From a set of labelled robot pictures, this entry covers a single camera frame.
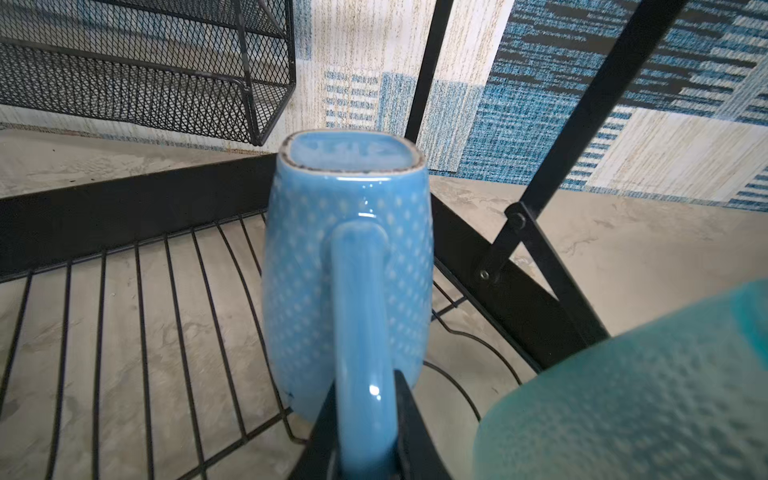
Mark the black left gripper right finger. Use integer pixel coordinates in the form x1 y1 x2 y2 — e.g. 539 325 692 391
394 370 450 480

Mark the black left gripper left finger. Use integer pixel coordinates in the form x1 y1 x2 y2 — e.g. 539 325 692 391
288 384 339 480

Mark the blue ceramic mug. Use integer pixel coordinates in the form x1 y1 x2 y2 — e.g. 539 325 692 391
262 130 434 479

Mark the teal textured plastic cup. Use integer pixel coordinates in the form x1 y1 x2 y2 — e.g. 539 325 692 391
473 280 767 479

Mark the black mesh shelf unit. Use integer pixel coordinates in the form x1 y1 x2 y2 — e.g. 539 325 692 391
1 1 297 146

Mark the black wire dish rack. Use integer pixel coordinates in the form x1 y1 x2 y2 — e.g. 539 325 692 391
1 1 683 479

